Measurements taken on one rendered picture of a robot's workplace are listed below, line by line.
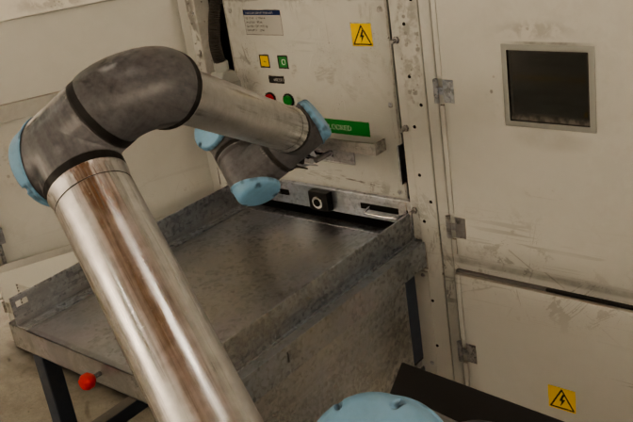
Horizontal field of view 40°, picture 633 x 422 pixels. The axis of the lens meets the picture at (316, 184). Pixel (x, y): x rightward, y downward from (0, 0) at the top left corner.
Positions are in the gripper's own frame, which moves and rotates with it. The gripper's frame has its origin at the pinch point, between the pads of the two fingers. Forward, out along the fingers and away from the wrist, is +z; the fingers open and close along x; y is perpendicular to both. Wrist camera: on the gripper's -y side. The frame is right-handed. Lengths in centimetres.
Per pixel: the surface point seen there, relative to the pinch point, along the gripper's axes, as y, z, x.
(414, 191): 28.1, 3.8, -4.0
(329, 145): 5.3, -0.3, 3.3
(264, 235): -9.2, -0.1, -20.3
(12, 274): -158, 33, -57
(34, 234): -58, -30, -31
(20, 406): -135, 32, -100
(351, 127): 9.5, 1.4, 8.3
